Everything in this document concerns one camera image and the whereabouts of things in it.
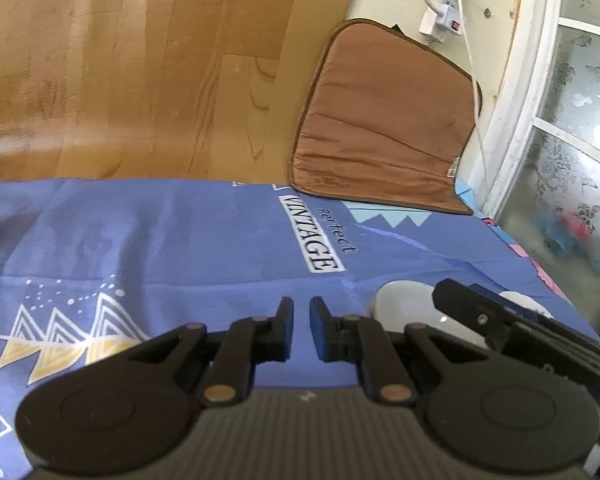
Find white power strip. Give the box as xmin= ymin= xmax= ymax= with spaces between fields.
xmin=418 ymin=0 xmax=464 ymax=44

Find brown seat cushion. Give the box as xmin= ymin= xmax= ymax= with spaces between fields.
xmin=288 ymin=18 xmax=482 ymax=214

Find wood pattern vinyl sheet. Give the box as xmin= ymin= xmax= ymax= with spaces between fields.
xmin=0 ymin=0 xmax=351 ymax=183

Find blue patterned tablecloth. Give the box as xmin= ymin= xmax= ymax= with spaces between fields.
xmin=0 ymin=179 xmax=591 ymax=479

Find large floral plate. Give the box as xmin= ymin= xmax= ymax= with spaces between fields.
xmin=370 ymin=281 xmax=553 ymax=348

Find frosted floral glass door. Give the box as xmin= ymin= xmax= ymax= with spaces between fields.
xmin=498 ymin=0 xmax=600 ymax=336

